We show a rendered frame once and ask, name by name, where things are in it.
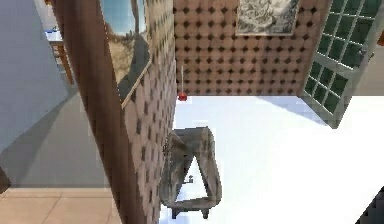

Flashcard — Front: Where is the red toilet plunger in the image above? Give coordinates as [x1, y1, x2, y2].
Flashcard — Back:
[177, 65, 188, 102]

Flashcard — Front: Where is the brown wooden shelf unit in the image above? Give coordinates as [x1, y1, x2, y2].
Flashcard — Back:
[45, 29, 76, 86]

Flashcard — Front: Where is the white glass pane door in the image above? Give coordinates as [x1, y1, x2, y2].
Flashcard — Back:
[298, 0, 384, 130]

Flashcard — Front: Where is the framed landscape wall picture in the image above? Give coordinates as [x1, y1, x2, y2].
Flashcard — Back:
[99, 0, 153, 111]

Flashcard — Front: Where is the grey framed wall picture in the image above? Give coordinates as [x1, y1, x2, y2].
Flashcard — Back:
[234, 0, 300, 37]

